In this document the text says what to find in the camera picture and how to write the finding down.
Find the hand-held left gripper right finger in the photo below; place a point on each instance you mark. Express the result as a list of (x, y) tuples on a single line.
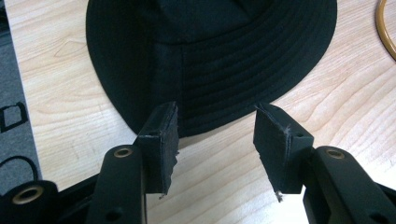
[(286, 155)]

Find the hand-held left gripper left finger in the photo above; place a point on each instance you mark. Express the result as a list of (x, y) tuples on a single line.
[(149, 155)]

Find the black bucket hat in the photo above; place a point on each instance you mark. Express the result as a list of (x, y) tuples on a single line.
[(205, 56)]

